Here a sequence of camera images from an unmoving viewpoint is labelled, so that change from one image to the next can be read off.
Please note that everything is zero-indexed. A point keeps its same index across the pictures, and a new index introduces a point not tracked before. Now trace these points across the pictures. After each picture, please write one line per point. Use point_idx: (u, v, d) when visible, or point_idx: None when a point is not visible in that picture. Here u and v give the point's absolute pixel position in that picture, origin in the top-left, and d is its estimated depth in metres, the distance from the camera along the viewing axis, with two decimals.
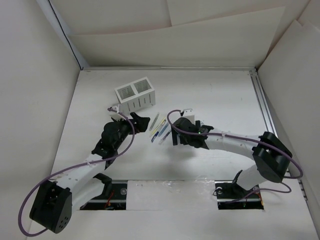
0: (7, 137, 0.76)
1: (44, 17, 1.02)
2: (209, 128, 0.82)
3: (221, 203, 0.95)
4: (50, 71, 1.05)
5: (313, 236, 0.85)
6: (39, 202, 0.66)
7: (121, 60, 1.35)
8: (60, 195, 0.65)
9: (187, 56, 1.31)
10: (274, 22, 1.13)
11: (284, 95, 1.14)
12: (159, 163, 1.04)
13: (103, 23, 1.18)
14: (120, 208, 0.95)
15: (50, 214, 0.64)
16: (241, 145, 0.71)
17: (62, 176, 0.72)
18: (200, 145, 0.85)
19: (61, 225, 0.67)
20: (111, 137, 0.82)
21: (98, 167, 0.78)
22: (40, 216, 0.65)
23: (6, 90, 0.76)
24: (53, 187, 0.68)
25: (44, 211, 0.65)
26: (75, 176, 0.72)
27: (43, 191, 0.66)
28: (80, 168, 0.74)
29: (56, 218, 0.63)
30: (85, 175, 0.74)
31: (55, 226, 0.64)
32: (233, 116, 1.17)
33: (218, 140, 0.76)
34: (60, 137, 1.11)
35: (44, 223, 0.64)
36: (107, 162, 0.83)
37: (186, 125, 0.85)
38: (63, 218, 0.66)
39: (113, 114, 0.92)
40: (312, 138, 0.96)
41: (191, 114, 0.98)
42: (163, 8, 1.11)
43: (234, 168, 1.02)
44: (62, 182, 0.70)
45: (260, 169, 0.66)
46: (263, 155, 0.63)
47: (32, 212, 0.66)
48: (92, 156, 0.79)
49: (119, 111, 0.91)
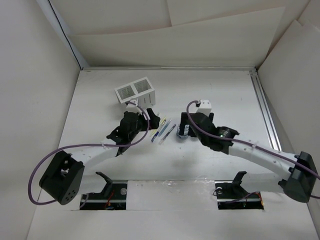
0: (7, 137, 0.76)
1: (44, 16, 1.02)
2: (232, 132, 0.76)
3: (221, 203, 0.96)
4: (50, 72, 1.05)
5: (313, 236, 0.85)
6: (51, 171, 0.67)
7: (121, 60, 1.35)
8: (74, 167, 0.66)
9: (188, 56, 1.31)
10: (274, 22, 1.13)
11: (284, 95, 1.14)
12: (159, 162, 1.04)
13: (103, 23, 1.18)
14: (120, 208, 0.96)
15: (60, 183, 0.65)
16: (275, 163, 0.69)
17: (77, 151, 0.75)
18: (218, 149, 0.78)
19: (67, 197, 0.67)
20: (129, 125, 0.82)
21: (111, 151, 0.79)
22: (49, 184, 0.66)
23: (5, 90, 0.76)
24: (66, 159, 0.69)
25: (55, 181, 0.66)
26: (89, 153, 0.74)
27: (57, 160, 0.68)
28: (95, 148, 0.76)
29: (65, 188, 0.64)
30: (98, 155, 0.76)
31: (62, 197, 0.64)
32: (233, 116, 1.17)
33: (246, 150, 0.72)
34: (60, 137, 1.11)
35: (53, 191, 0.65)
36: (119, 149, 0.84)
37: (206, 125, 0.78)
38: (70, 191, 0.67)
39: (130, 107, 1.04)
40: (312, 138, 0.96)
41: (208, 107, 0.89)
42: (163, 8, 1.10)
43: (234, 168, 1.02)
44: (76, 155, 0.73)
45: (286, 187, 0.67)
46: (301, 178, 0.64)
47: (42, 180, 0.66)
48: (107, 139, 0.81)
49: (137, 105, 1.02)
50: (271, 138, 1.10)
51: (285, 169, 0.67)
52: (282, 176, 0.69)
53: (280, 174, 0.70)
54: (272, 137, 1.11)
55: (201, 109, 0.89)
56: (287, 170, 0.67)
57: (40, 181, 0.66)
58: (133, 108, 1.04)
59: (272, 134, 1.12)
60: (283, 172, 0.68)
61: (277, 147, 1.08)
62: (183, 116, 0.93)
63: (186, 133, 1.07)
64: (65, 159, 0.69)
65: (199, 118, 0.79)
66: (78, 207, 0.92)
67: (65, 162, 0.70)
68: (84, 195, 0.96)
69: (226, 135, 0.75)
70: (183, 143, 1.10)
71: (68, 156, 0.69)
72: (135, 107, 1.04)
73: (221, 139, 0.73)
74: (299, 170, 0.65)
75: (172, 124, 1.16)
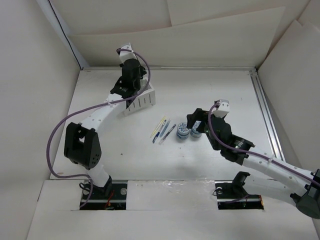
0: (7, 138, 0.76)
1: (44, 16, 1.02)
2: (247, 143, 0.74)
3: (221, 203, 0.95)
4: (50, 71, 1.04)
5: (314, 235, 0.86)
6: (71, 142, 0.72)
7: (120, 60, 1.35)
8: (87, 136, 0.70)
9: (188, 56, 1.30)
10: (273, 22, 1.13)
11: (284, 95, 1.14)
12: (161, 161, 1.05)
13: (103, 23, 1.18)
14: (120, 208, 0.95)
15: (82, 153, 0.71)
16: (291, 179, 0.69)
17: (85, 119, 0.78)
18: (231, 160, 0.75)
19: (93, 161, 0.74)
20: (131, 71, 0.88)
21: (118, 106, 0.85)
22: (72, 154, 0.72)
23: (5, 90, 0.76)
24: (79, 129, 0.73)
25: (77, 150, 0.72)
26: (98, 117, 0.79)
27: (71, 133, 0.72)
28: (101, 109, 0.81)
29: (89, 155, 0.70)
30: (107, 114, 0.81)
31: (89, 161, 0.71)
32: (234, 116, 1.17)
33: (262, 164, 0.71)
34: (60, 137, 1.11)
35: (79, 158, 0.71)
36: (127, 101, 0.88)
37: (225, 134, 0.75)
38: (94, 155, 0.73)
39: (125, 54, 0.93)
40: (312, 137, 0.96)
41: (226, 110, 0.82)
42: (163, 8, 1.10)
43: (234, 168, 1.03)
44: (87, 123, 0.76)
45: (298, 203, 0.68)
46: (317, 197, 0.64)
47: (66, 152, 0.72)
48: (112, 97, 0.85)
49: (134, 51, 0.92)
50: (271, 139, 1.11)
51: (301, 185, 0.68)
52: (297, 191, 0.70)
53: (294, 189, 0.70)
54: (273, 137, 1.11)
55: (217, 111, 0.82)
56: (302, 187, 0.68)
57: (64, 153, 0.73)
58: (129, 55, 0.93)
59: (272, 134, 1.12)
60: (298, 188, 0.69)
61: (277, 147, 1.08)
62: (198, 112, 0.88)
63: (186, 133, 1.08)
64: (78, 129, 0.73)
65: (222, 126, 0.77)
66: (78, 207, 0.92)
67: (79, 131, 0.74)
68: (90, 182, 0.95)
69: (240, 147, 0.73)
70: (183, 143, 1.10)
71: (79, 126, 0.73)
72: (131, 54, 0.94)
73: (237, 151, 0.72)
74: (316, 189, 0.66)
75: (172, 124, 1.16)
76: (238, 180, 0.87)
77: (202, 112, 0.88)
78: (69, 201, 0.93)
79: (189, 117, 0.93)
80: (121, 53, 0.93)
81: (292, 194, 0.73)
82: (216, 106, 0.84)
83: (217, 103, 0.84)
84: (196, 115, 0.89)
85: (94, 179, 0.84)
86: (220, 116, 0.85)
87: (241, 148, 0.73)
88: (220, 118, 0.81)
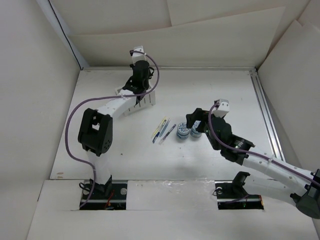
0: (7, 138, 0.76)
1: (44, 16, 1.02)
2: (247, 143, 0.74)
3: (221, 203, 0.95)
4: (50, 71, 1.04)
5: (314, 235, 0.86)
6: (85, 127, 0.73)
7: (120, 60, 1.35)
8: (103, 120, 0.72)
9: (188, 56, 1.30)
10: (273, 22, 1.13)
11: (284, 95, 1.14)
12: (161, 161, 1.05)
13: (103, 23, 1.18)
14: (120, 208, 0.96)
15: (95, 137, 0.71)
16: (291, 179, 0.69)
17: (101, 106, 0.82)
18: (231, 160, 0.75)
19: (105, 146, 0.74)
20: (142, 72, 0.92)
21: (130, 101, 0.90)
22: (86, 138, 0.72)
23: (5, 90, 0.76)
24: (94, 115, 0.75)
25: (91, 134, 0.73)
26: (113, 106, 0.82)
27: (87, 117, 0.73)
28: (116, 100, 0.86)
29: (102, 138, 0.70)
30: (120, 105, 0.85)
31: (101, 145, 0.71)
32: (234, 116, 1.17)
33: (262, 164, 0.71)
34: (60, 137, 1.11)
35: (91, 143, 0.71)
36: (137, 97, 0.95)
37: (225, 134, 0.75)
38: (107, 140, 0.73)
39: (138, 56, 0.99)
40: (312, 137, 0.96)
41: (226, 110, 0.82)
42: (163, 8, 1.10)
43: (234, 168, 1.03)
44: (103, 110, 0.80)
45: (298, 203, 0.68)
46: (317, 197, 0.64)
47: (80, 136, 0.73)
48: (125, 92, 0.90)
49: (146, 53, 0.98)
50: (271, 139, 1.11)
51: (301, 185, 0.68)
52: (297, 191, 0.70)
53: (294, 189, 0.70)
54: (273, 137, 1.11)
55: (217, 111, 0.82)
56: (302, 187, 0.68)
57: (78, 138, 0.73)
58: (141, 57, 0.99)
59: (272, 134, 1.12)
60: (298, 188, 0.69)
61: (277, 147, 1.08)
62: (198, 113, 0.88)
63: (186, 133, 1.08)
64: (93, 115, 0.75)
65: (222, 126, 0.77)
66: (78, 207, 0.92)
67: (94, 118, 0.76)
68: (91, 181, 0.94)
69: (240, 147, 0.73)
70: (183, 143, 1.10)
71: (95, 112, 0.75)
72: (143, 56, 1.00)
73: (237, 151, 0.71)
74: (316, 189, 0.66)
75: (172, 124, 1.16)
76: (238, 180, 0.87)
77: (202, 112, 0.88)
78: (69, 201, 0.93)
79: (189, 118, 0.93)
80: (134, 55, 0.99)
81: (292, 193, 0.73)
82: (216, 106, 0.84)
83: (217, 103, 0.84)
84: (196, 115, 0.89)
85: (97, 172, 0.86)
86: (220, 116, 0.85)
87: (241, 148, 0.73)
88: (220, 118, 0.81)
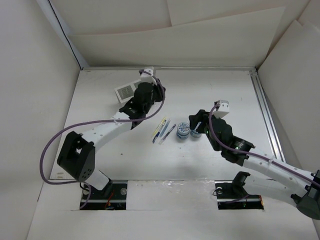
0: (6, 137, 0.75)
1: (44, 15, 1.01)
2: (248, 145, 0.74)
3: (221, 203, 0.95)
4: (50, 71, 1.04)
5: (314, 235, 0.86)
6: (65, 151, 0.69)
7: (120, 60, 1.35)
8: (85, 148, 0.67)
9: (188, 56, 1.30)
10: (273, 22, 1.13)
11: (284, 95, 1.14)
12: (162, 161, 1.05)
13: (103, 23, 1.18)
14: (120, 208, 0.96)
15: (74, 165, 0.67)
16: (291, 179, 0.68)
17: (88, 131, 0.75)
18: (231, 161, 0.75)
19: (83, 176, 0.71)
20: (143, 96, 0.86)
21: (123, 126, 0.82)
22: (64, 164, 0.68)
23: (5, 90, 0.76)
24: (78, 139, 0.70)
25: (70, 160, 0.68)
26: (101, 132, 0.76)
27: (70, 142, 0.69)
28: (107, 125, 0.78)
29: (80, 168, 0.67)
30: (111, 131, 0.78)
31: (78, 176, 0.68)
32: (233, 116, 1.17)
33: (262, 165, 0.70)
34: (60, 138, 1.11)
35: (69, 170, 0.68)
36: (133, 123, 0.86)
37: (225, 135, 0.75)
38: (86, 169, 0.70)
39: (145, 76, 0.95)
40: (312, 138, 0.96)
41: (226, 110, 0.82)
42: (163, 8, 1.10)
43: (235, 168, 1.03)
44: (88, 136, 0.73)
45: (299, 203, 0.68)
46: (317, 197, 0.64)
47: (58, 160, 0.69)
48: (120, 116, 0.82)
49: (154, 75, 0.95)
50: (271, 138, 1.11)
51: (301, 186, 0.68)
52: (297, 191, 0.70)
53: (294, 190, 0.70)
54: (272, 137, 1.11)
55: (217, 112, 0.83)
56: (303, 187, 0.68)
57: (57, 161, 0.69)
58: (148, 78, 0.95)
59: (272, 134, 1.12)
60: (298, 188, 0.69)
61: (277, 147, 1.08)
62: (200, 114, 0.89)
63: (186, 133, 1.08)
64: (76, 139, 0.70)
65: (222, 128, 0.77)
66: (78, 207, 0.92)
67: (78, 141, 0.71)
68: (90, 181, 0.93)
69: (240, 148, 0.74)
70: (183, 143, 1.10)
71: (79, 136, 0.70)
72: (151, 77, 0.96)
73: (237, 151, 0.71)
74: (316, 189, 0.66)
75: (172, 124, 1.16)
76: (238, 180, 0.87)
77: (203, 113, 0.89)
78: (69, 201, 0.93)
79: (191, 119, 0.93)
80: (142, 74, 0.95)
81: (293, 194, 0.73)
82: (216, 107, 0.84)
83: (217, 104, 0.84)
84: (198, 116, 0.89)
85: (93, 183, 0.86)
86: (220, 117, 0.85)
87: (242, 149, 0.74)
88: (220, 119, 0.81)
